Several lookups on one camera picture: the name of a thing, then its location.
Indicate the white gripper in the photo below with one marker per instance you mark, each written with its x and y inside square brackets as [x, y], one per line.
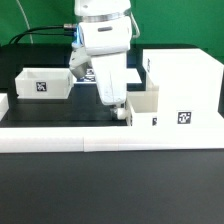
[111, 91]

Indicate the white front drawer box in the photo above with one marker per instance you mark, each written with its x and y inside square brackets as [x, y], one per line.
[139, 110]

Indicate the white drawer box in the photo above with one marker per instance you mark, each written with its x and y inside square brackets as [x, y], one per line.
[44, 83]
[139, 110]

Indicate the white drawer cabinet frame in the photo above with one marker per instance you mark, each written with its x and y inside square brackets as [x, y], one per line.
[189, 82]

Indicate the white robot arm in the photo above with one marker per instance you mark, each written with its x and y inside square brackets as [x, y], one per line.
[103, 35]

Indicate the white rear drawer box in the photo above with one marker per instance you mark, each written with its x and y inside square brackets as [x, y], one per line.
[44, 83]

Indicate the white marker base plate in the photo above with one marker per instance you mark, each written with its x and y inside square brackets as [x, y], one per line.
[131, 77]

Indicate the white L-shaped boundary rail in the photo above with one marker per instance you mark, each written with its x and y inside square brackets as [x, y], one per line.
[95, 139]

